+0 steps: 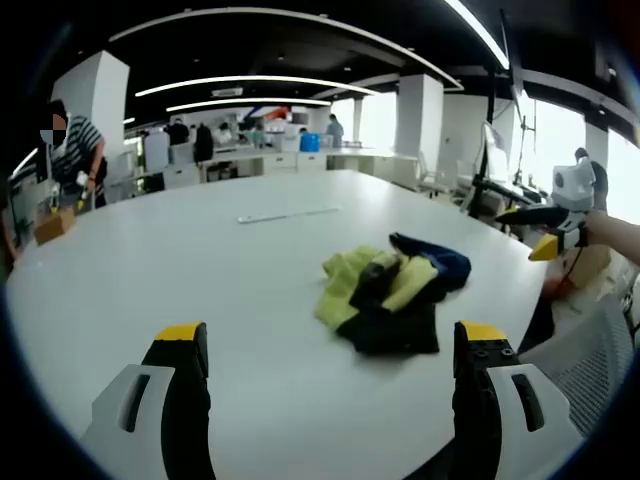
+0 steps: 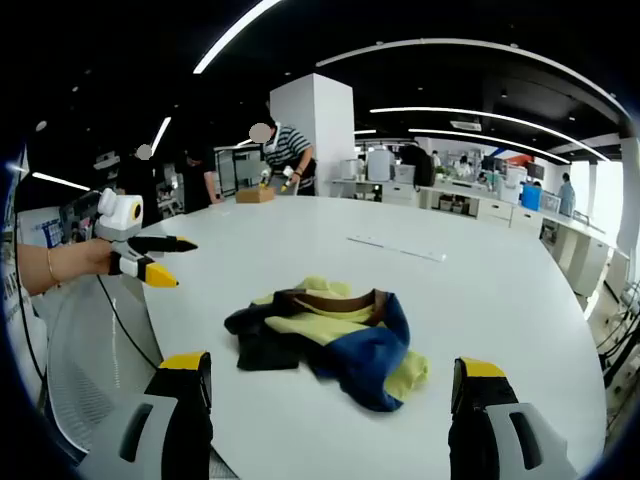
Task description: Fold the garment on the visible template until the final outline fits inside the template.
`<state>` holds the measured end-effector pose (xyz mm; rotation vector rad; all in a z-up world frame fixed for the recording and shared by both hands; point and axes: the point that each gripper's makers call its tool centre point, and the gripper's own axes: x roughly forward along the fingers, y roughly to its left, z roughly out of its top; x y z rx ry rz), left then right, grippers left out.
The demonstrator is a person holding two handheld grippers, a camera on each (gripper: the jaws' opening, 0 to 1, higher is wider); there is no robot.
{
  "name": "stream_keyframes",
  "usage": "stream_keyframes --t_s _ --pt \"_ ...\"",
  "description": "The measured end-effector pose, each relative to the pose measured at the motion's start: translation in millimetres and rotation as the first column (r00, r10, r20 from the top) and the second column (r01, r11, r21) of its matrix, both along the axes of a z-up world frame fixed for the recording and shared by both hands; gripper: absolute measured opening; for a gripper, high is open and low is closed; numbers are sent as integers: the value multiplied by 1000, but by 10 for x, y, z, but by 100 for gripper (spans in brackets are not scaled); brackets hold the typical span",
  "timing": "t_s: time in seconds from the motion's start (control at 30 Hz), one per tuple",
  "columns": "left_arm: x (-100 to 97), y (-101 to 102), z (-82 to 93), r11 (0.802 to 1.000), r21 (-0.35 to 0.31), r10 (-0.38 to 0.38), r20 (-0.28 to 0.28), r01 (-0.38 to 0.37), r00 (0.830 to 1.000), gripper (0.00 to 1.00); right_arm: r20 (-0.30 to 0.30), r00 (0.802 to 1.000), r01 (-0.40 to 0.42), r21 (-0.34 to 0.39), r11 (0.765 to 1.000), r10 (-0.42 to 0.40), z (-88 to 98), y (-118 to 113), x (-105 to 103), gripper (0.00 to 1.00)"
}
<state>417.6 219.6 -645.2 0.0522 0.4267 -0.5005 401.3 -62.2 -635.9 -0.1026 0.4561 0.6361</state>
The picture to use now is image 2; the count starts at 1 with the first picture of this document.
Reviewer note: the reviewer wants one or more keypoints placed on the white pillar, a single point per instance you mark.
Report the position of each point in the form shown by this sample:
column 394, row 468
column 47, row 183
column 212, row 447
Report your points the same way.
column 330, row 115

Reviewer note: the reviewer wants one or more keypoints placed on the blue white poster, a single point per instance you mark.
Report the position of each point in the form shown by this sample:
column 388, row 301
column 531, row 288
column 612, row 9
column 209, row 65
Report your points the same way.
column 50, row 232

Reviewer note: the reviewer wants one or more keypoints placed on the long white strip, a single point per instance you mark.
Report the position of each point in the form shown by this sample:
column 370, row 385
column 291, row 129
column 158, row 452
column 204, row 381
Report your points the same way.
column 395, row 247

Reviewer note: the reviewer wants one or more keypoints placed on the person's left hand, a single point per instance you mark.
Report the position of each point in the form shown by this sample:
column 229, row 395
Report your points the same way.
column 92, row 257

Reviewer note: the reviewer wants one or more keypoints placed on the blue container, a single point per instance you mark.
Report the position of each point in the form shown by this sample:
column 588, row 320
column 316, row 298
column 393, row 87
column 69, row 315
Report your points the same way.
column 531, row 197

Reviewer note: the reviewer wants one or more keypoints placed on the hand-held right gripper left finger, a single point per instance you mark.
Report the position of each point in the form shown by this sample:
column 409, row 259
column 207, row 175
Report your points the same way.
column 185, row 400

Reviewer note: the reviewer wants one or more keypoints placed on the ceiling light strip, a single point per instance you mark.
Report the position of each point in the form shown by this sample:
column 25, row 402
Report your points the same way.
column 230, row 35
column 450, row 41
column 425, row 109
column 161, row 134
column 450, row 131
column 60, row 181

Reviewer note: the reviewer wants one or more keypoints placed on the yellow blue grey garment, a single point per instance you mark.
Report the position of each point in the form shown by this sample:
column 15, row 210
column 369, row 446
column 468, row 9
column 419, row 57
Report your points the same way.
column 370, row 350

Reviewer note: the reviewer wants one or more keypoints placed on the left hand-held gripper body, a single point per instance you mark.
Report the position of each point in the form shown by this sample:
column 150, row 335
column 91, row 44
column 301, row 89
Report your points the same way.
column 117, row 212

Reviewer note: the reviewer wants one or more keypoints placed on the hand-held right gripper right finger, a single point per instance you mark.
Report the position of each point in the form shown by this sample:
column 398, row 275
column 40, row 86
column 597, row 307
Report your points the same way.
column 480, row 400

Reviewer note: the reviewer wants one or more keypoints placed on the ceiling air vent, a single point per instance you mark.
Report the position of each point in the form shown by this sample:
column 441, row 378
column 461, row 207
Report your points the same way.
column 465, row 125

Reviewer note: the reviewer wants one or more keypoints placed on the black hanging coat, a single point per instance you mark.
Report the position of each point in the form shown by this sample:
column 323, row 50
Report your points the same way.
column 419, row 167

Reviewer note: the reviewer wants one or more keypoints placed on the cardboard box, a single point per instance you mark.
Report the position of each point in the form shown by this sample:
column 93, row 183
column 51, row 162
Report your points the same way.
column 255, row 196

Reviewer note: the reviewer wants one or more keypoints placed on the white counter cabinets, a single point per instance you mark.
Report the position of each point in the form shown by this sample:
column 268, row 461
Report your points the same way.
column 500, row 212

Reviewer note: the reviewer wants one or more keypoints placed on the grey mesh office chair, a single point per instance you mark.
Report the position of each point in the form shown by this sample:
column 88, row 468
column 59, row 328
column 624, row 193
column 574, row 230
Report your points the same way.
column 85, row 360

